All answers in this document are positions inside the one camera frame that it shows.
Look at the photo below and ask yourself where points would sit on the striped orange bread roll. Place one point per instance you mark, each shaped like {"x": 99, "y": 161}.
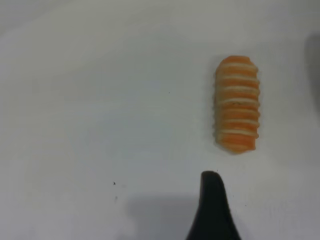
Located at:
{"x": 237, "y": 105}

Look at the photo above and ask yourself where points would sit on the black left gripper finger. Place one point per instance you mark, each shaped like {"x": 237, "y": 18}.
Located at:
{"x": 212, "y": 212}

